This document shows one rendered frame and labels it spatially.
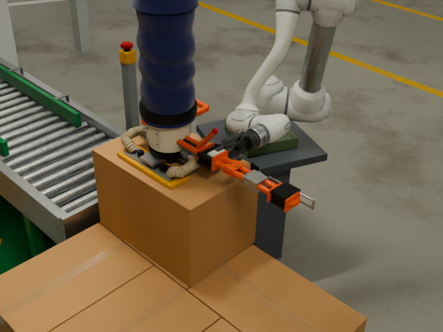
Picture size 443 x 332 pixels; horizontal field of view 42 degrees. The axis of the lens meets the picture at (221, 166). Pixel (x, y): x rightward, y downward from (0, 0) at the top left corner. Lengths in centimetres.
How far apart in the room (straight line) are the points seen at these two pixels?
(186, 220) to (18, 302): 75
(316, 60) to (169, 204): 92
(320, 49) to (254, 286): 104
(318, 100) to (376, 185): 144
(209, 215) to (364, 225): 163
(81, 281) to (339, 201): 195
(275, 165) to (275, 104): 29
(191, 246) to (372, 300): 129
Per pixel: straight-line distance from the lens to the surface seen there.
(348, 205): 382
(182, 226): 222
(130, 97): 340
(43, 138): 344
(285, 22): 238
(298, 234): 353
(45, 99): 372
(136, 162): 237
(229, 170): 210
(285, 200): 194
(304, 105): 274
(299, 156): 283
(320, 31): 250
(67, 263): 257
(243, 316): 230
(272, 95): 274
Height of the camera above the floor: 225
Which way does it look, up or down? 34 degrees down
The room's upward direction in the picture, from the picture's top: 1 degrees clockwise
